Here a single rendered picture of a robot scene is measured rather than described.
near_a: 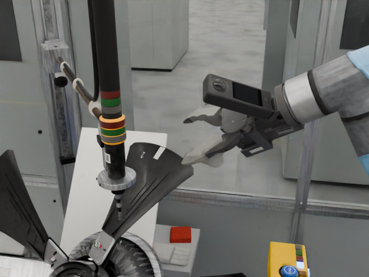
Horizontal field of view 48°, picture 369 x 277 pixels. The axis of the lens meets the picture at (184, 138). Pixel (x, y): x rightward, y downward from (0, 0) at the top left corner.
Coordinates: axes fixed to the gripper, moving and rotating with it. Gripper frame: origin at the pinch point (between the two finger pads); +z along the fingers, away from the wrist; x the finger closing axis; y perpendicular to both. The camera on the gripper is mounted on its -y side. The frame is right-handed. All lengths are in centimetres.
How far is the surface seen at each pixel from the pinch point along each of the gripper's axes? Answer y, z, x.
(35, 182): 32, 101, 39
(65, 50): -5, 41, 45
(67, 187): 31, 76, 28
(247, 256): 96, 40, 15
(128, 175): -2.9, 10.3, -5.7
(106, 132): -12.0, 7.4, -2.9
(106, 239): 10.4, 28.8, -9.4
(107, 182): -5.9, 12.2, -8.1
